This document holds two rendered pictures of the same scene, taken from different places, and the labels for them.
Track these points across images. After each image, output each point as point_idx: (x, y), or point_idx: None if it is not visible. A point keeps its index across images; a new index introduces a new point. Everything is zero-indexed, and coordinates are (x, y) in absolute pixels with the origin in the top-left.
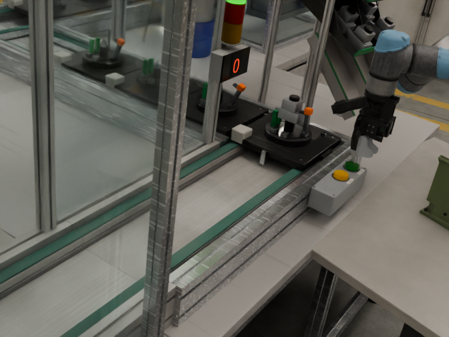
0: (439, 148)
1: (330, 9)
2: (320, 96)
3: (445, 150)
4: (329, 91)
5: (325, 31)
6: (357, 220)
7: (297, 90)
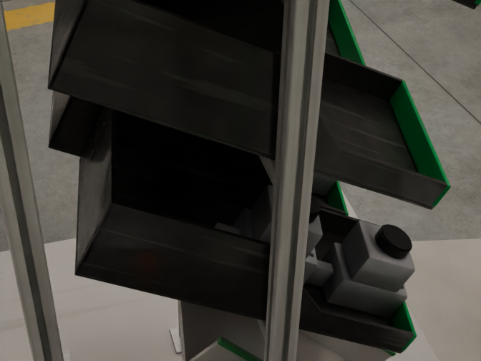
0: (432, 273)
1: (300, 287)
2: (69, 309)
3: (446, 268)
4: (61, 265)
5: (293, 348)
6: None
7: (1, 334)
